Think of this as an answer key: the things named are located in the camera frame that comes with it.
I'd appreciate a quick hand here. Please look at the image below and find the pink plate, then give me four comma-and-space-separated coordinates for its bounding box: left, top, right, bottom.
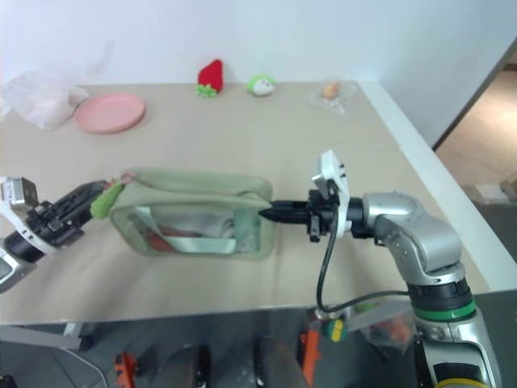
73, 92, 147, 136

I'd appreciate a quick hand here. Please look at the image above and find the green plush keychain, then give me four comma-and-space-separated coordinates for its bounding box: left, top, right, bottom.
89, 181, 124, 221

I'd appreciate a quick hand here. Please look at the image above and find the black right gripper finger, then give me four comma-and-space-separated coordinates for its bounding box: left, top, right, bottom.
258, 209, 313, 224
267, 198, 313, 213

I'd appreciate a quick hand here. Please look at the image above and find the white table frame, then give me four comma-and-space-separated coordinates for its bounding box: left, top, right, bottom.
0, 322, 111, 388

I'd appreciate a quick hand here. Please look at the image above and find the cardboard box on floor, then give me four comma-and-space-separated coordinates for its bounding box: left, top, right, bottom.
460, 175, 517, 204

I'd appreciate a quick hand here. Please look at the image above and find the orange and black tool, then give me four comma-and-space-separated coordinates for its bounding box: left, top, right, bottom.
112, 351, 137, 388
299, 328, 323, 386

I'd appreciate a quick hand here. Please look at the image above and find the clear bag with red items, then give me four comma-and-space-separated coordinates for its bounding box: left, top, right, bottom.
354, 302, 418, 358

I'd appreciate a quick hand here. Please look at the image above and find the white plastic bag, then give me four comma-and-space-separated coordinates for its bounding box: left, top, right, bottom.
1, 39, 116, 131

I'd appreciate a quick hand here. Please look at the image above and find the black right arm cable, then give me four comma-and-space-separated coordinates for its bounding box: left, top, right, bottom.
315, 226, 411, 314

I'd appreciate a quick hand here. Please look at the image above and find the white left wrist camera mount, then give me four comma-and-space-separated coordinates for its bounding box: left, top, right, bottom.
0, 175, 62, 256

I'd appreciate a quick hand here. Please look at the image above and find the clear bag with orange item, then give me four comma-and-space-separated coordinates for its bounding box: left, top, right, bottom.
309, 78, 359, 115

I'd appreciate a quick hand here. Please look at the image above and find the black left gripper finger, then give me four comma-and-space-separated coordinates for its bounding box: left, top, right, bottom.
54, 179, 111, 213
64, 200, 98, 230

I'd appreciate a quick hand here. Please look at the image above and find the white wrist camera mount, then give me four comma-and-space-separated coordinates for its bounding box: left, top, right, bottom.
0, 175, 62, 256
309, 150, 351, 238

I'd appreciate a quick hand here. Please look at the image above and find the green and white plush toy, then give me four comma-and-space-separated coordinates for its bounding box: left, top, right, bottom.
246, 73, 278, 99

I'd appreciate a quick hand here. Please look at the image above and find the multicoloured ball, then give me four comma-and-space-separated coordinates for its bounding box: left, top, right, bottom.
320, 314, 349, 343

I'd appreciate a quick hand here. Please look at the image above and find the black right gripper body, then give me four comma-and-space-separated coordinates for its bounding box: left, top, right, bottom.
305, 187, 339, 244

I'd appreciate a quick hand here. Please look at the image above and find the red strawberry plush toy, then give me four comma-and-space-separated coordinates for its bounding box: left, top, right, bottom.
195, 58, 226, 99

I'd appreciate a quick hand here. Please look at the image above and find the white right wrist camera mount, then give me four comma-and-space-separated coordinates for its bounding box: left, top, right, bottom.
309, 150, 351, 238

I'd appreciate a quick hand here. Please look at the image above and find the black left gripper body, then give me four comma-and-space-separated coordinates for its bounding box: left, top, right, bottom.
25, 199, 86, 248

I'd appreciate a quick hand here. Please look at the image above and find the green zip pouch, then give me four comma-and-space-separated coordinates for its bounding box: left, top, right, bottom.
109, 168, 277, 262

